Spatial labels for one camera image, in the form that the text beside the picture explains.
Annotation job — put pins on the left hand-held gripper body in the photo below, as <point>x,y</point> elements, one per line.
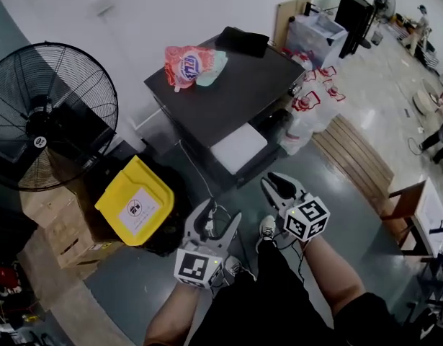
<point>194,267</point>

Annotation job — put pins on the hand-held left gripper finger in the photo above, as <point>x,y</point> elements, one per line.
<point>230,236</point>
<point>191,225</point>

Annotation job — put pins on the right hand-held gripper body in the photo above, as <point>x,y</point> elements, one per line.
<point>307,218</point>

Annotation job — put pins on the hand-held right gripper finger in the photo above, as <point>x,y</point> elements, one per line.
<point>299,189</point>
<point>271,195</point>

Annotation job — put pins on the person's right forearm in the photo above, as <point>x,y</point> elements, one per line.
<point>333,276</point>

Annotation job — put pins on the person's left forearm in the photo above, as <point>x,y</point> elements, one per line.
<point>170,315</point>

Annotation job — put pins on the pink detergent bag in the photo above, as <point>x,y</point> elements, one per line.
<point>187,67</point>

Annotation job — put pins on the white power strip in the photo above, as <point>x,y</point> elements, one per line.
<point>208,220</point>

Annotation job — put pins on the black waste bin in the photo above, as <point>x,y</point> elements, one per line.
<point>170,240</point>

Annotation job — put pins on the person's left white shoe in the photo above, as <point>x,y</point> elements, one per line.
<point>237,267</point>

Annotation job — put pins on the person's white shoe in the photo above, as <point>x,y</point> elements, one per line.
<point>266,231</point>
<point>237,267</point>

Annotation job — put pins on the person's right white shoe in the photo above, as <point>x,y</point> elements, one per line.
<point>266,231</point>

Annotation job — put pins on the wooden slatted board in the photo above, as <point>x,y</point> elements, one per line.
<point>354,160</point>

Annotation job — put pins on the white plastic bags group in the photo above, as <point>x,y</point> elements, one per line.
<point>304,121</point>

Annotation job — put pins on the person's black clothing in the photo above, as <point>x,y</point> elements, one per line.
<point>271,308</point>

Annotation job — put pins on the brown wooden chair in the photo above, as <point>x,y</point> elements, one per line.
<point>401,215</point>

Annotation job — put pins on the black washing machine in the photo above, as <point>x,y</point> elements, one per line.
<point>235,99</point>

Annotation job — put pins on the cardboard box with label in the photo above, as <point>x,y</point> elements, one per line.
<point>77,247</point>

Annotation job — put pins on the white flat board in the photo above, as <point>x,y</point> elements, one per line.
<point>433,211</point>

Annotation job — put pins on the brown cardboard floor sheet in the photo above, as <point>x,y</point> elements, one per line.
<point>66,301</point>

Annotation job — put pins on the pale green pouch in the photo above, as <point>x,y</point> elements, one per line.
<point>212,76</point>

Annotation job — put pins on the black folded cloth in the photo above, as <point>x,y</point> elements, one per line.
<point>242,42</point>

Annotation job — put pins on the round wooden spool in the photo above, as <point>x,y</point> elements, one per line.
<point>426,97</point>

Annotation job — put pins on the grey waste basket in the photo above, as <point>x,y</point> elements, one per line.
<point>376,37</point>

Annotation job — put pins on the red bag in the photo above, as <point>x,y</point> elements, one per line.
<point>3,276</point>

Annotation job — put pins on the small black standing fan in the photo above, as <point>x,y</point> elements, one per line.
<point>385,0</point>

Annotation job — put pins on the cardboard sheet against wall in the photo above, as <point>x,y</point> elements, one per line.
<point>287,16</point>

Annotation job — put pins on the large black pedestal fan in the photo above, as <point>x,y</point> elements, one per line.
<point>41,121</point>

